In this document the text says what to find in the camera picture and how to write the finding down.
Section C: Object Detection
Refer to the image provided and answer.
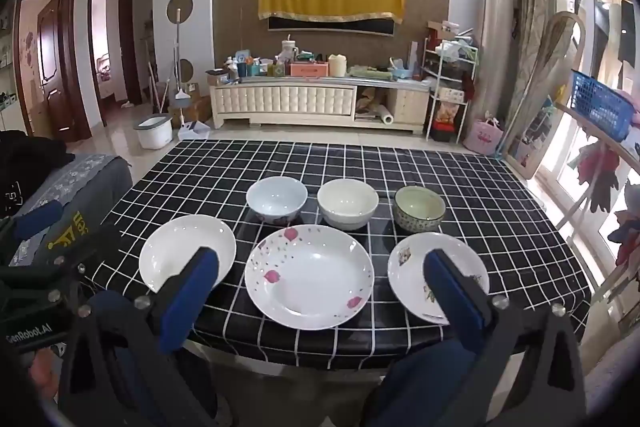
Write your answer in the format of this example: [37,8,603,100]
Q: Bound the grey patterned sofa cover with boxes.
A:
[10,154,133,268]

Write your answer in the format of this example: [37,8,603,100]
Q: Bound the white bowl patterned outside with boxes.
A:
[246,177,308,226]

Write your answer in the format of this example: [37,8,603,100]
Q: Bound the white mop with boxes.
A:
[170,8,192,114]

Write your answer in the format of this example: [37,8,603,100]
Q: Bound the tall cylindrical air conditioner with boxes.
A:
[473,0,517,128]

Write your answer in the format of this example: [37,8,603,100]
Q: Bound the white bucket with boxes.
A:
[134,113,173,150]

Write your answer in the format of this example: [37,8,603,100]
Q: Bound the black cloth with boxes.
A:
[0,131,76,208]

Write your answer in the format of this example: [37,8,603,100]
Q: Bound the cardboard boxes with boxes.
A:
[169,82,213,124]

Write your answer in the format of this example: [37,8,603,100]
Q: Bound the person's blue trousers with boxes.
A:
[87,292,481,427]

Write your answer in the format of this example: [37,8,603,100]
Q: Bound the pink bag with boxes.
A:
[462,117,505,155]

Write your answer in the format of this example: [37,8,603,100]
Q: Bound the white plate pink petal print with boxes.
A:
[244,224,375,330]

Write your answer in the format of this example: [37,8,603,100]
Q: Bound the pink hanging clothes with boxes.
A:
[575,142,621,212]

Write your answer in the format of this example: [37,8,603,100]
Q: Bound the cream tufted tv cabinet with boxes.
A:
[209,74,432,136]

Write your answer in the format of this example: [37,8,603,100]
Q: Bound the cream white bowl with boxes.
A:
[317,178,379,231]

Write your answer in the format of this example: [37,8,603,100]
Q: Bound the brown wooden door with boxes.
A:
[37,0,77,141]

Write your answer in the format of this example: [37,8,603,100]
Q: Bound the white dustpan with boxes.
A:
[177,119,211,140]

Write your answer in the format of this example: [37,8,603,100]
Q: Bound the white plate flower print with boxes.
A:
[387,233,491,325]

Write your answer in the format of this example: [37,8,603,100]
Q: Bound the green patterned bowl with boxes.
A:
[394,186,446,234]

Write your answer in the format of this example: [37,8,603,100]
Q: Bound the black television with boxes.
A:
[268,15,393,38]

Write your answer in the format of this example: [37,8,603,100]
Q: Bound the dark cloth with yellow print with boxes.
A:
[47,207,98,255]

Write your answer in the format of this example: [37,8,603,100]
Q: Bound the plain white plate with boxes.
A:
[139,214,237,294]

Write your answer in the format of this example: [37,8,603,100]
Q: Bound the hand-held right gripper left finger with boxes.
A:
[57,247,221,427]

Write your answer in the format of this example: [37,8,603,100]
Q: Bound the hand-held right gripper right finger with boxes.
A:
[422,248,588,427]

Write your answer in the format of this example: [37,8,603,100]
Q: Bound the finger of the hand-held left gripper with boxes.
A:
[0,226,123,303]
[0,201,64,244]

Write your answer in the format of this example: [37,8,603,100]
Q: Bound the black white checkered tablecloth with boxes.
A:
[82,139,593,370]

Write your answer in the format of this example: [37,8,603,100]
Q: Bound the round brown wall decoration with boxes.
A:
[166,0,194,24]

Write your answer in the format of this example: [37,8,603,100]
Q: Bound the white metal shelf rack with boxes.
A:
[420,21,478,142]

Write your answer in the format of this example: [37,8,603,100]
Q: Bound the pink box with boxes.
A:
[290,61,330,78]

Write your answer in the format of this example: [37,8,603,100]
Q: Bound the patterned rolled mat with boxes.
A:
[507,0,551,148]

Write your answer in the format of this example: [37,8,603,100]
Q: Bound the blue plastic basket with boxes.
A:
[569,69,636,142]

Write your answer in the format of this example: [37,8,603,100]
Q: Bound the person's left hand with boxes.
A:
[31,348,65,408]

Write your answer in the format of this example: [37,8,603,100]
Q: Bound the arched wooden frame board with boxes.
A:
[502,12,586,180]

